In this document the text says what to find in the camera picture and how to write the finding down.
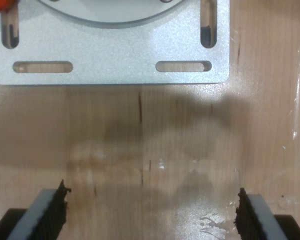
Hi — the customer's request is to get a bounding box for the orange red round object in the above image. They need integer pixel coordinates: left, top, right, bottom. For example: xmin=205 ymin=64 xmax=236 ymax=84
xmin=0 ymin=0 xmax=15 ymax=13

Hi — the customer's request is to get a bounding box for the silver slotted mounting plate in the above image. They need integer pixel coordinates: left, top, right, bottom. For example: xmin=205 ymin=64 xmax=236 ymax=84
xmin=0 ymin=0 xmax=231 ymax=86

